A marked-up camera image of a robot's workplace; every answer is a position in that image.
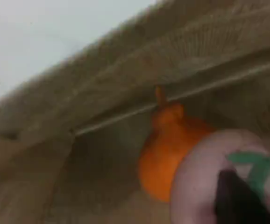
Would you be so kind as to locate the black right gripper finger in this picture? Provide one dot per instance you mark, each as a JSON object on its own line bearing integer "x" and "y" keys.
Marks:
{"x": 235, "y": 205}

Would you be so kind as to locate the pink peach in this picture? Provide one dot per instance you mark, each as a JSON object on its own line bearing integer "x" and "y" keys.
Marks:
{"x": 200, "y": 177}

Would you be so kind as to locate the orange fruit with stem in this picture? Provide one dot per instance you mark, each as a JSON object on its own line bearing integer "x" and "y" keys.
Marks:
{"x": 163, "y": 154}

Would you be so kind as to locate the brown jute bag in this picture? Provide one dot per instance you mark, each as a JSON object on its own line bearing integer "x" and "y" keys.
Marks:
{"x": 149, "y": 46}

